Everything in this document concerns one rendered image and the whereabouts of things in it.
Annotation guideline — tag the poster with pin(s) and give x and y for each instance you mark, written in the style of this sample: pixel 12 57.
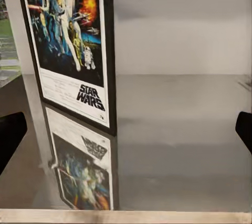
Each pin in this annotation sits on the poster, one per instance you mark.
pixel 72 45

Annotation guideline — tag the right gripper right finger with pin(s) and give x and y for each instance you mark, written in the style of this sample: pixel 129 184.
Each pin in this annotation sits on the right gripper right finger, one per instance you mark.
pixel 244 128

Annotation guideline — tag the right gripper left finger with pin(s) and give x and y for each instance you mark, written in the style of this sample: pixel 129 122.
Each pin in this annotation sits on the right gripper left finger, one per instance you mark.
pixel 12 130

